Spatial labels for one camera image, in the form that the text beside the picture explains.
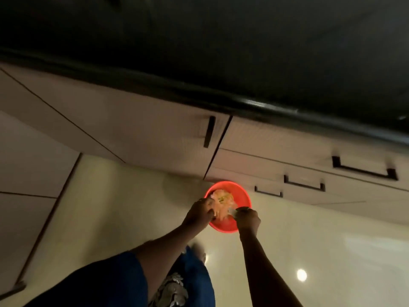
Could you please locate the person's right hand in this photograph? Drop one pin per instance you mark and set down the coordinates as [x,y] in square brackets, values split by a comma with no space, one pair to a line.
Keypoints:
[248,222]

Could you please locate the blue embroidered dress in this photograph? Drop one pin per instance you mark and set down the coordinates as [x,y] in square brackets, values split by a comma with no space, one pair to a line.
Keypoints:
[195,281]

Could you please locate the person's right forearm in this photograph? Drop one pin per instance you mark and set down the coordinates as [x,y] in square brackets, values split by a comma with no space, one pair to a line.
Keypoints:
[268,271]

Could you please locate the red trash bin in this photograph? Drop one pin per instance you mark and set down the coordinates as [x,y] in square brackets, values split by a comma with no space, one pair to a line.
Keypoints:
[243,196]

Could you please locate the person's left forearm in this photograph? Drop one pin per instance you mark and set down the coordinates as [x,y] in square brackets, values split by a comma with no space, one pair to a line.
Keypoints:
[163,255]

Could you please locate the person's left hand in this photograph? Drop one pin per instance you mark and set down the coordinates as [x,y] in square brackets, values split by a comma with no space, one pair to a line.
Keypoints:
[199,215]

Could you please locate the black countertop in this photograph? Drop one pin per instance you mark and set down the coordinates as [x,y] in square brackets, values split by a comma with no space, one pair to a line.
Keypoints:
[223,44]

